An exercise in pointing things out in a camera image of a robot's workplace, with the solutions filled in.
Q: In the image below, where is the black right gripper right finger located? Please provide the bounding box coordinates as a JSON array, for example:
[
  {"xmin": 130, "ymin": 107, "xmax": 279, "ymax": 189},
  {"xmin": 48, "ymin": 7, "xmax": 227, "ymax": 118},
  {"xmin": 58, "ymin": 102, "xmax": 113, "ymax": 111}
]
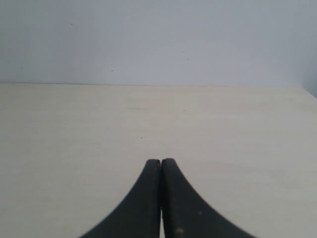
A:
[{"xmin": 161, "ymin": 158, "xmax": 239, "ymax": 238}]

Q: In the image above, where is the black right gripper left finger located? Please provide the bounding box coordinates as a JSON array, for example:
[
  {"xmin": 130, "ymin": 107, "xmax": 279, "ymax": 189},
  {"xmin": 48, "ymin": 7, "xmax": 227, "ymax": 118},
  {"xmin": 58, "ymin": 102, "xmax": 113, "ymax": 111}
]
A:
[{"xmin": 82, "ymin": 159, "xmax": 161, "ymax": 238}]

